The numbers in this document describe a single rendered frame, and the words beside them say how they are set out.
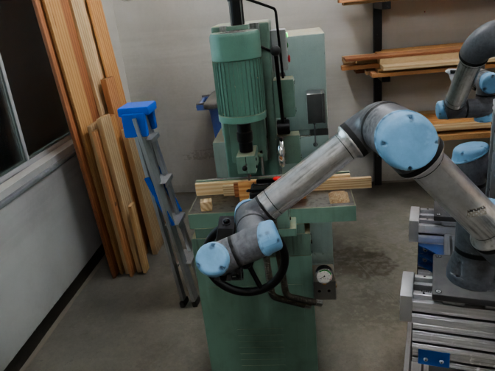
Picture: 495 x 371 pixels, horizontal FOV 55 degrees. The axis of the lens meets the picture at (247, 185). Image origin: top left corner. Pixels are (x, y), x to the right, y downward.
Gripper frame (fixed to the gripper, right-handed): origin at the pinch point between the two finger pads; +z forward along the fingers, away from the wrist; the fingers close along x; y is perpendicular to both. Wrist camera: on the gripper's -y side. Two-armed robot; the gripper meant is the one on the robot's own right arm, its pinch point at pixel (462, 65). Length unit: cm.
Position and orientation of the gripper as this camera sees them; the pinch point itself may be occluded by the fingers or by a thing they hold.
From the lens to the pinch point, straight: 238.9
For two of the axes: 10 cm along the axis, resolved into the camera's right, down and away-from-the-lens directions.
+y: 2.3, 9.1, 3.4
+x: 9.7, -1.8, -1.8
